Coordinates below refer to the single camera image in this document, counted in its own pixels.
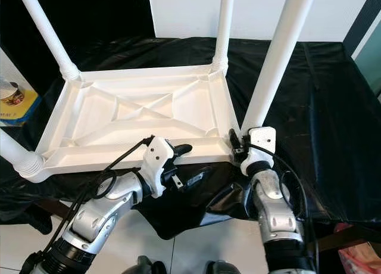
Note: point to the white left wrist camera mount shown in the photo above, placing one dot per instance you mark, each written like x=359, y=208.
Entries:
x=159, y=155

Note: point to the yellow and blue box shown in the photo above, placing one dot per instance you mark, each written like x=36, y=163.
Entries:
x=28, y=110

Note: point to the black plastic table cover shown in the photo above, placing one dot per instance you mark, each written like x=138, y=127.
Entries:
x=321, y=107

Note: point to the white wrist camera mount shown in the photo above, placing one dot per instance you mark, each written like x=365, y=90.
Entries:
x=265, y=140
x=159, y=155

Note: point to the dark grey robot leg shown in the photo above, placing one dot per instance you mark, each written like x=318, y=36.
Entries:
x=150, y=267
x=223, y=268

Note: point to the pink shopping bag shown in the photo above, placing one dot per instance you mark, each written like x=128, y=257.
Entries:
x=363, y=259

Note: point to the dark grey robot left leg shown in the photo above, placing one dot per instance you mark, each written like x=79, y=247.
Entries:
x=150, y=267

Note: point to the white plastic table leg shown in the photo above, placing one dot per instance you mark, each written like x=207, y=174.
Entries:
x=43, y=27
x=280, y=53
x=224, y=24
x=18, y=155

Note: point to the dark grey robot right leg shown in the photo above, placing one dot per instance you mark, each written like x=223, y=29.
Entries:
x=223, y=268

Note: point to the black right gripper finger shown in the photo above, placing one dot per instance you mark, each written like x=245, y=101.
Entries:
x=233, y=143

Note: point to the white plastic table top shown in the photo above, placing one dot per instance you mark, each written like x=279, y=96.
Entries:
x=199, y=104

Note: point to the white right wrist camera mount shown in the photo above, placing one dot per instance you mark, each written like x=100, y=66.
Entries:
x=265, y=140

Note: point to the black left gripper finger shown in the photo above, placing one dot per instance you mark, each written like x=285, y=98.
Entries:
x=193, y=179
x=183, y=149

